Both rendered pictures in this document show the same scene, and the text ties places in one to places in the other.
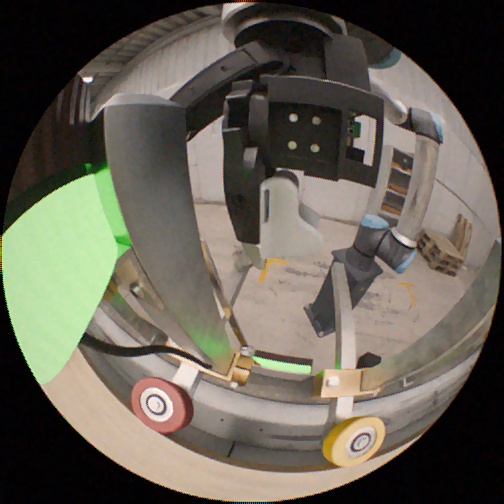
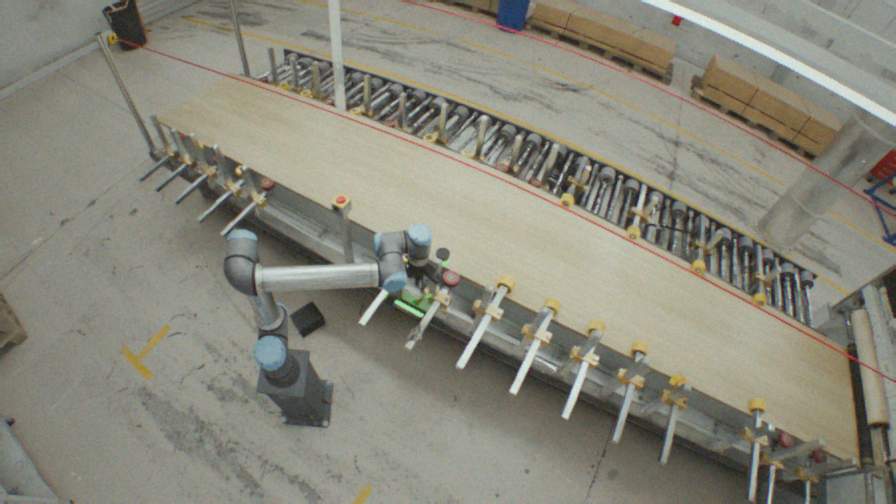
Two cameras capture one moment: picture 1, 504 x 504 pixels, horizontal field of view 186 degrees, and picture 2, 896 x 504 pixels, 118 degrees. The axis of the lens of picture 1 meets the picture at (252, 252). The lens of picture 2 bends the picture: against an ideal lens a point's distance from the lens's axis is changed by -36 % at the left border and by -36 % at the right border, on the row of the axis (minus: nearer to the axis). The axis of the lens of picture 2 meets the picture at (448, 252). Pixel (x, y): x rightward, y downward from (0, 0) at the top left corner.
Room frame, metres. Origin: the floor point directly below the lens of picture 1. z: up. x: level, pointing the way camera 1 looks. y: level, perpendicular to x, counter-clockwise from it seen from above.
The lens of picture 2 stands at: (1.06, 0.16, 2.56)
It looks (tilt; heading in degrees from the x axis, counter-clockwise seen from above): 53 degrees down; 185
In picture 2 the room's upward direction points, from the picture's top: 9 degrees clockwise
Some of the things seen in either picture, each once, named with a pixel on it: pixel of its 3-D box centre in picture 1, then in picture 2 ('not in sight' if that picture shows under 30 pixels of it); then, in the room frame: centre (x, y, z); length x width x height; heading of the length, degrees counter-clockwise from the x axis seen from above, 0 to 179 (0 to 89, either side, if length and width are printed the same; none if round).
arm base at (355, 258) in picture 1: (362, 253); (280, 367); (0.57, -0.61, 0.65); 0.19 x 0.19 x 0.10
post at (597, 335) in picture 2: not in sight; (578, 355); (0.26, 0.77, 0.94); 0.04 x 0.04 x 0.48; 74
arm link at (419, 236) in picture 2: not in sight; (418, 241); (0.11, -0.03, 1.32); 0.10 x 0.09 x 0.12; 114
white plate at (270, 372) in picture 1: (246, 366); (424, 305); (0.07, 0.01, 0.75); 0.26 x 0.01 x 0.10; 74
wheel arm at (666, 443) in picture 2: not in sight; (670, 426); (0.53, 1.25, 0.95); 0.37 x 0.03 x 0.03; 164
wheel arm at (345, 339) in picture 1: (344, 338); (385, 292); (0.09, -0.18, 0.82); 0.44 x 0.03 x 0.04; 164
